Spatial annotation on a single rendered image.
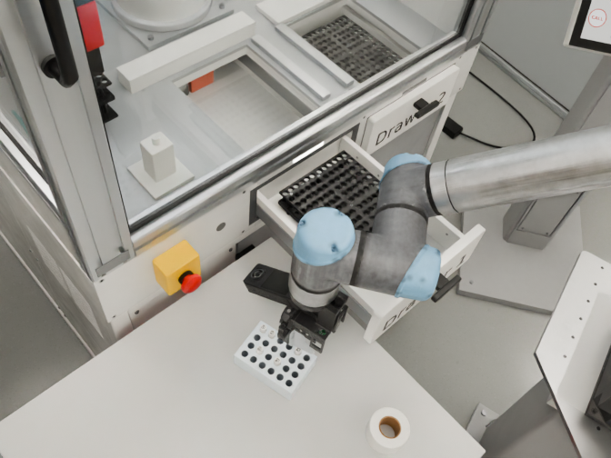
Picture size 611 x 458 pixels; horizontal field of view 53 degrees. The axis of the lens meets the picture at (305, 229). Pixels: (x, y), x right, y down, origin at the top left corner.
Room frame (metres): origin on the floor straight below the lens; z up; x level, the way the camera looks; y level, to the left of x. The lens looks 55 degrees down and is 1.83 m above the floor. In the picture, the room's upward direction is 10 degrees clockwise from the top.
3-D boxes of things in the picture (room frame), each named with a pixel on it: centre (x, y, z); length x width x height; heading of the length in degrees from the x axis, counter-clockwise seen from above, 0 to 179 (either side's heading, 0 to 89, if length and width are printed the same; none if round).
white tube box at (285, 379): (0.44, 0.01, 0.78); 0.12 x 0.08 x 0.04; 65
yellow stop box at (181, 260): (0.54, 0.21, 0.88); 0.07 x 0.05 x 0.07; 140
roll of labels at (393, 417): (0.35, -0.20, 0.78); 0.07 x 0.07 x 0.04
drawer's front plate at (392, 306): (0.60, -0.23, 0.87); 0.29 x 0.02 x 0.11; 140
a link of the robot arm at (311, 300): (0.46, -0.03, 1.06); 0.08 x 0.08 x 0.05
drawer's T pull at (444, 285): (0.58, -0.25, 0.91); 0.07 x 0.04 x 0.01; 140
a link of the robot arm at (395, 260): (0.46, -0.13, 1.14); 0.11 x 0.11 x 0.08; 86
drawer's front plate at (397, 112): (1.05, -0.19, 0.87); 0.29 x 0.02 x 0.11; 140
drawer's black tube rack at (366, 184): (0.73, -0.08, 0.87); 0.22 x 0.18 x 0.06; 50
